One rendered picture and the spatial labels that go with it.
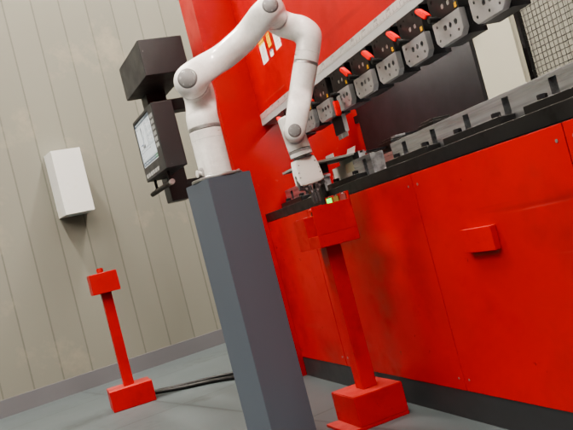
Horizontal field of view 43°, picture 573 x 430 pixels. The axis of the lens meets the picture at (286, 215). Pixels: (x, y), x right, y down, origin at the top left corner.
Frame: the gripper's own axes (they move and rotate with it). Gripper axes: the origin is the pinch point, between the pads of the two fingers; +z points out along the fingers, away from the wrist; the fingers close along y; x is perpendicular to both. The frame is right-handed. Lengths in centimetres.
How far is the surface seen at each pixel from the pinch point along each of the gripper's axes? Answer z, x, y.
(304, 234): 11.5, -6.8, 6.1
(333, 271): 28.0, -2.1, 2.0
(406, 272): 35.4, 17.4, -15.6
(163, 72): -92, -135, 0
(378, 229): 18.8, 4.5, -17.4
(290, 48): -69, -57, -38
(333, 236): 15.5, 4.9, 0.6
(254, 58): -80, -105, -40
